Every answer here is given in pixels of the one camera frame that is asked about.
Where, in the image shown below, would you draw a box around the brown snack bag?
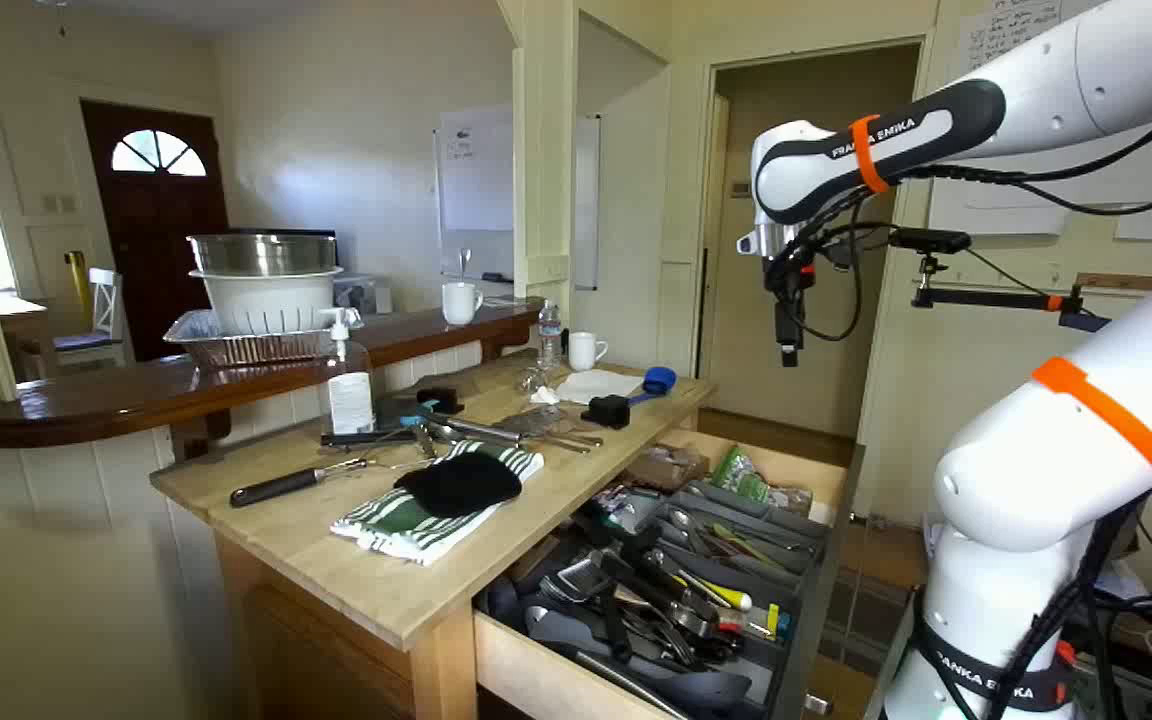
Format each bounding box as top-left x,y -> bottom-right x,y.
623,440 -> 714,496

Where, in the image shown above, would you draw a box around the brown bar counter top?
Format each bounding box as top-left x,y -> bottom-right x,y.
0,294 -> 549,452

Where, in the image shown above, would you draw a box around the plastic bag with green label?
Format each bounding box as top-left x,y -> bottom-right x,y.
714,440 -> 818,518

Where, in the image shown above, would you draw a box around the black tools on table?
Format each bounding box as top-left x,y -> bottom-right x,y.
317,379 -> 474,452

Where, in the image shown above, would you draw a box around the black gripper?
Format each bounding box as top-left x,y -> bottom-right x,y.
766,252 -> 818,371

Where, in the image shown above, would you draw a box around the black handled knife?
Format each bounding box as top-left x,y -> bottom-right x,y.
223,452 -> 384,513

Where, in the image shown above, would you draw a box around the silver metal utensil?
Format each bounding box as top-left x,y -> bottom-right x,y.
522,410 -> 608,460
470,402 -> 582,452

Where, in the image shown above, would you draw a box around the cardboard box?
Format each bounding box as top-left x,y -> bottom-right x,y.
810,514 -> 927,720

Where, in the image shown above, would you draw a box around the wooden kitchen island table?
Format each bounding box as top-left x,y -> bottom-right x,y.
147,351 -> 720,720

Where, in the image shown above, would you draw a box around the wooden chair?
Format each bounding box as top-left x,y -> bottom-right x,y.
45,242 -> 136,379

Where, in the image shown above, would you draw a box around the green striped dish towel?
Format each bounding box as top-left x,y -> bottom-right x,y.
324,437 -> 551,568

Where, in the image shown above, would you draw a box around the white wall board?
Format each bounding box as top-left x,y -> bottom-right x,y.
432,102 -> 516,241

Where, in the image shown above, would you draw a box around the clear soap dispenser bottle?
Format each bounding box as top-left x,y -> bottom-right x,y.
320,302 -> 382,444

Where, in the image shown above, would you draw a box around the white colander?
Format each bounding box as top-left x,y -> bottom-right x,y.
188,268 -> 348,339

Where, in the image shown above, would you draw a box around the black utensil organizer tray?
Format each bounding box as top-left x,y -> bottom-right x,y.
486,524 -> 794,720

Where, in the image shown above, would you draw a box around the blue scoop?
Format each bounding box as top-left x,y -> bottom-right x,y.
623,365 -> 681,402

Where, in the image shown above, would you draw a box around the white mug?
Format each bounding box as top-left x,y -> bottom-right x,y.
564,327 -> 615,374
436,274 -> 492,333

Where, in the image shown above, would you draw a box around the wooden drawer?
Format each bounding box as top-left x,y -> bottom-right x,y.
474,423 -> 868,720

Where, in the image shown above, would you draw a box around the black camera on mount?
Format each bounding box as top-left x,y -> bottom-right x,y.
884,218 -> 1116,337

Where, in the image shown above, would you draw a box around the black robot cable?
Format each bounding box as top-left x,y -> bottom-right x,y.
788,110 -> 1152,345

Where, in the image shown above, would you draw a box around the clear water bottle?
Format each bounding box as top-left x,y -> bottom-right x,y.
530,294 -> 570,391

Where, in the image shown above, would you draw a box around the black cloth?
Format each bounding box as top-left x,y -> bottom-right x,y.
387,449 -> 530,524

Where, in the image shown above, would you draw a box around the grey cutlery tray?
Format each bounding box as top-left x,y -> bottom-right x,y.
602,478 -> 835,673

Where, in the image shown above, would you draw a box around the steel mixing bowl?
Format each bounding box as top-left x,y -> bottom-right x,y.
186,224 -> 343,281

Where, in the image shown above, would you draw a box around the dark wooden door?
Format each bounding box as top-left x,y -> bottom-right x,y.
75,95 -> 236,365

